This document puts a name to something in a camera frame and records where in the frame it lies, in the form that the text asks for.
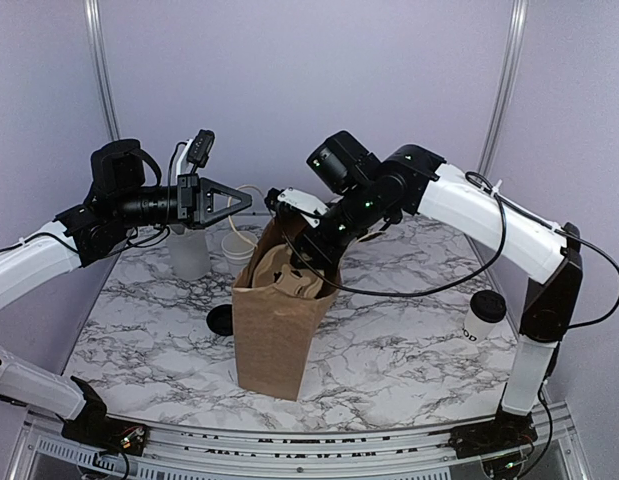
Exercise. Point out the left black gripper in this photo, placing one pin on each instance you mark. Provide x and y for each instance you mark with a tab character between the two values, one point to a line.
194	200

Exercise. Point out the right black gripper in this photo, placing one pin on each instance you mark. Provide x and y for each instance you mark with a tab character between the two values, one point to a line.
324	255

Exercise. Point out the brown pulp cup carrier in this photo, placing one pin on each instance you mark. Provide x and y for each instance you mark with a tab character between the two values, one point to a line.
275	270

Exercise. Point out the brown cardboard box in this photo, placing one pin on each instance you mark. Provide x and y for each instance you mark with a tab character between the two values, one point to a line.
272	331

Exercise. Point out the black cup lid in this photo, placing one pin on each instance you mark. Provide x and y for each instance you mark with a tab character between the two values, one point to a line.
489	306

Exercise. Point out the single white paper cup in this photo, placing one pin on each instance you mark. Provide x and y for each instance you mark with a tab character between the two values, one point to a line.
476	329

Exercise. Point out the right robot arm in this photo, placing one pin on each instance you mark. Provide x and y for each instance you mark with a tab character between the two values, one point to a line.
416	181

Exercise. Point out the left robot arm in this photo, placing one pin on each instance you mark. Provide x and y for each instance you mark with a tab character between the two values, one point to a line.
128	190

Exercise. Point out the white ribbed utensil container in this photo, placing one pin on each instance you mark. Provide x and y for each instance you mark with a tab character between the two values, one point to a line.
188	251

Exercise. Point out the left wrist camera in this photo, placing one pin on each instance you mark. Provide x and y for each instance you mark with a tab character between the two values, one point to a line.
195	153

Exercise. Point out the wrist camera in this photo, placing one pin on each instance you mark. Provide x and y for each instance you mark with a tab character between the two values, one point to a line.
195	153
310	207

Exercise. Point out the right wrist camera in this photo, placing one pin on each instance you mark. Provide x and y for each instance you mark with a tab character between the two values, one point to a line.
310	207

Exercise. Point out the left aluminium frame post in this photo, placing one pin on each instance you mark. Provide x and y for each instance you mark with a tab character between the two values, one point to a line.
98	53

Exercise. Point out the aluminium frame post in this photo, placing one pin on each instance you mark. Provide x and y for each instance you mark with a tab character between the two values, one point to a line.
98	53
506	83

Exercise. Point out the right aluminium frame post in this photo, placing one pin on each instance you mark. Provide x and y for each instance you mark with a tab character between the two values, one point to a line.
506	83

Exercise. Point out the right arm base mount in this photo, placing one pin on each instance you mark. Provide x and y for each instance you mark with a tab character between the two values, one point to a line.
504	431

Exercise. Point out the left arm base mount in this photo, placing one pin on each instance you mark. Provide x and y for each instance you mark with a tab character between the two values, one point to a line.
93	426

